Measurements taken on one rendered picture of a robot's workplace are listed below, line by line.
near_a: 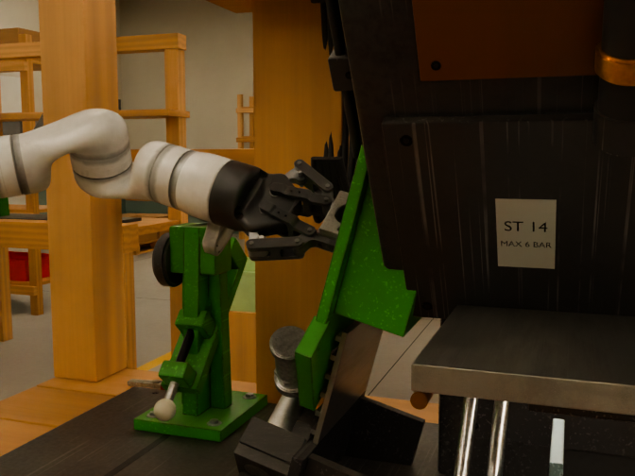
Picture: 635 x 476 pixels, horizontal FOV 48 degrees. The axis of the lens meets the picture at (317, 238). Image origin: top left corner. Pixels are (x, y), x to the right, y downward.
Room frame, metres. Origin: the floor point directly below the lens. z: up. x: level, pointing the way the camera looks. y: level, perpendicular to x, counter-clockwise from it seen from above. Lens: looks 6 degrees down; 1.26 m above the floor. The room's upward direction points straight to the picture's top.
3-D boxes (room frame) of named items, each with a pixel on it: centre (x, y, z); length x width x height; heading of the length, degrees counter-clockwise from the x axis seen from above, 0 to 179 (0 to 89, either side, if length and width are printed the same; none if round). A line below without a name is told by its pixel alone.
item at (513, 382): (0.60, -0.20, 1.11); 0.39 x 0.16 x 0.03; 161
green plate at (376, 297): (0.69, -0.07, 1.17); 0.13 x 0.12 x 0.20; 71
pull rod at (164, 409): (0.89, 0.19, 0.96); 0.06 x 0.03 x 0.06; 161
